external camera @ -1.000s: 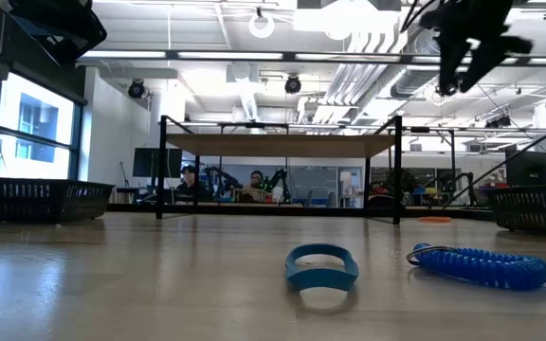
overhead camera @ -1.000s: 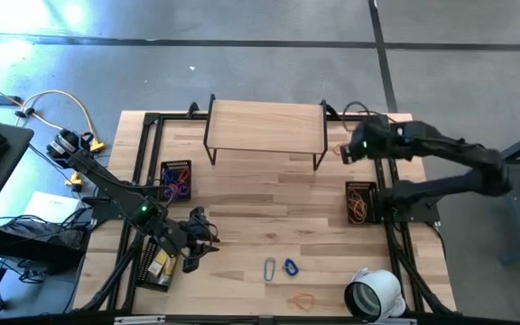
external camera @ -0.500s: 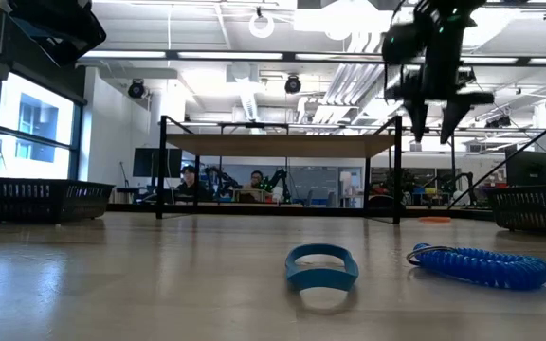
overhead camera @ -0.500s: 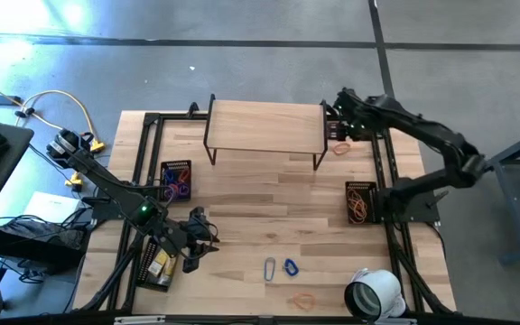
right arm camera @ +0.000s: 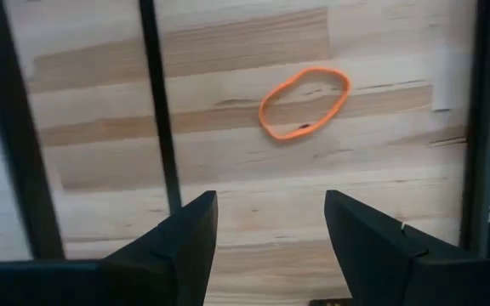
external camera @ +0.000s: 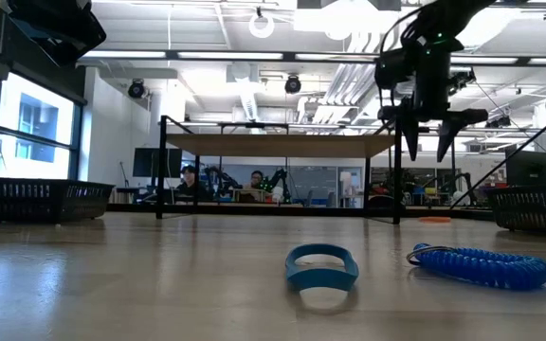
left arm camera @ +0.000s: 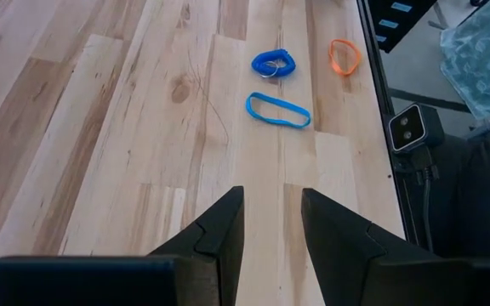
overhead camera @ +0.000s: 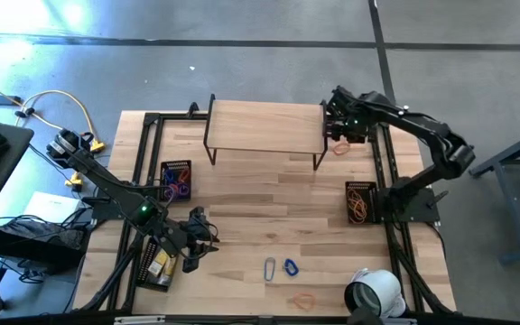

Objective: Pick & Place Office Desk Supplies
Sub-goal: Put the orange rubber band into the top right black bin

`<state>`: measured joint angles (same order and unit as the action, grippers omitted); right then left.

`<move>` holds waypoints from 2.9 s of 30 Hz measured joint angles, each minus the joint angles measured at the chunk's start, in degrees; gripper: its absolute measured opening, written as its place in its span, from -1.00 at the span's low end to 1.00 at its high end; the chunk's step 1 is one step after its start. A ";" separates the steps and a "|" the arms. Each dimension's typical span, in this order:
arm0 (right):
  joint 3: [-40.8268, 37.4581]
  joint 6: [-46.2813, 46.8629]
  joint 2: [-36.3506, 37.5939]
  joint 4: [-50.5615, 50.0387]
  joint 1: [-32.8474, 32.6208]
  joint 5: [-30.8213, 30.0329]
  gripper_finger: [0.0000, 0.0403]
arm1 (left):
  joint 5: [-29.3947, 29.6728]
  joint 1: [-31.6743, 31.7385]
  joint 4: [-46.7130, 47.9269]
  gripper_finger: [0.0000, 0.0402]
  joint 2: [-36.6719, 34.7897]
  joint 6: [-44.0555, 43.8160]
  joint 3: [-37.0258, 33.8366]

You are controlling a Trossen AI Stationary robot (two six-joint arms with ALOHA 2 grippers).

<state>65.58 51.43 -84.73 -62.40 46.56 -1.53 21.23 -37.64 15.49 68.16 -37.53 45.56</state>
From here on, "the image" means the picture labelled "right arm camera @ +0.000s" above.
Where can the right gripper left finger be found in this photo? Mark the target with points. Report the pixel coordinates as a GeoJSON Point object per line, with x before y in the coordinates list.
{"type": "Point", "coordinates": [100, 285]}

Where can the orange rubber band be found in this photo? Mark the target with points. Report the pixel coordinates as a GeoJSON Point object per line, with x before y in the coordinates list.
{"type": "Point", "coordinates": [261, 112]}

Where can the black metal table frame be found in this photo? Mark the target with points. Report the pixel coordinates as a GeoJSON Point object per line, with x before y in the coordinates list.
{"type": "Point", "coordinates": [483, 127]}

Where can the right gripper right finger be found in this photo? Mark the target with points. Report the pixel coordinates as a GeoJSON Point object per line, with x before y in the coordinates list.
{"type": "Point", "coordinates": [419, 285]}

